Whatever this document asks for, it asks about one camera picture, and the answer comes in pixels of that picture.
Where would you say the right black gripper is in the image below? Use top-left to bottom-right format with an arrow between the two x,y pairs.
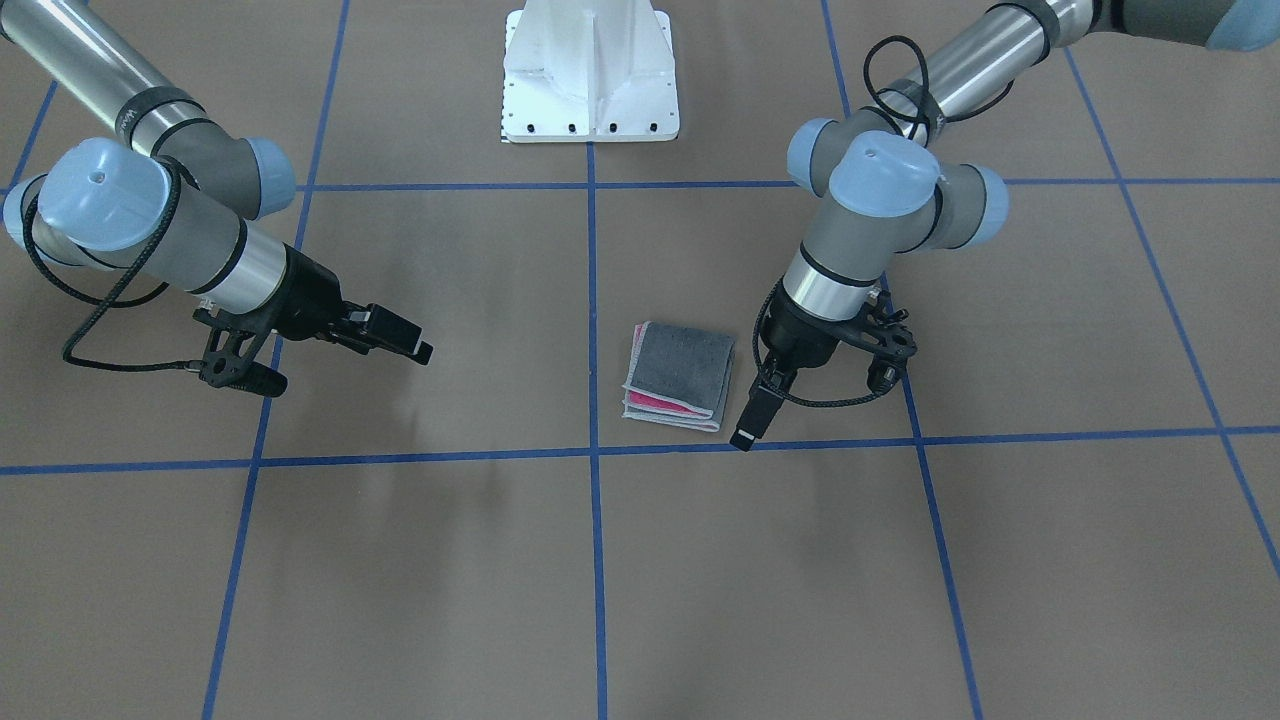
255,246 -> 434,366

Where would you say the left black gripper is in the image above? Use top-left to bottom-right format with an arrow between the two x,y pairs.
730,284 -> 838,452

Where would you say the pink and grey microfibre towel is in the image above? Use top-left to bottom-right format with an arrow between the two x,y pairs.
622,322 -> 735,433

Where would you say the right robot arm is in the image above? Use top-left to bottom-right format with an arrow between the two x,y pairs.
3,1 -> 433,397

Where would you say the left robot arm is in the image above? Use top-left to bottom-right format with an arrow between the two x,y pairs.
730,1 -> 1279,451

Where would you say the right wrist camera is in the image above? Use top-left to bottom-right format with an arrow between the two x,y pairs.
193,307 -> 288,398

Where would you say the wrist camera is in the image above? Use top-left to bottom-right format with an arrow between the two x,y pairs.
837,301 -> 918,398
193,307 -> 288,398

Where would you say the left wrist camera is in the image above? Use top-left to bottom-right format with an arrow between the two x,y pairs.
837,301 -> 918,398

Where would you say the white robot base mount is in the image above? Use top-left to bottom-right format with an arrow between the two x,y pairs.
500,1 -> 681,143

